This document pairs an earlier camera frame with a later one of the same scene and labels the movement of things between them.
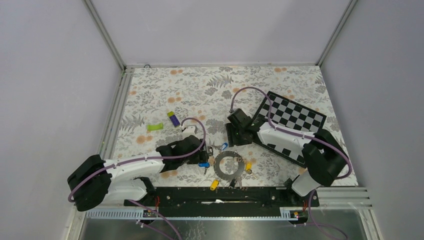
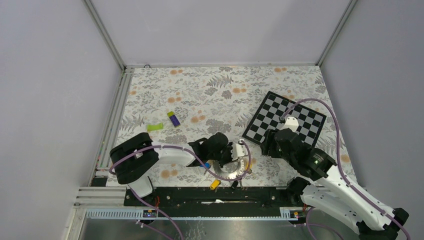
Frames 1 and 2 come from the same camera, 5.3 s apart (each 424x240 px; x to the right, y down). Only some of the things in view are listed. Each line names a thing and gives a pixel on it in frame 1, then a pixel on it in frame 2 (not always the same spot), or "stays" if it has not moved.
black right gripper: [232, 140] → [265, 144]
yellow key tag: [214, 185] stays
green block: [160, 126] stays
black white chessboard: [287, 114] stays
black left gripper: [202, 157] → [229, 147]
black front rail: [220, 197] stays
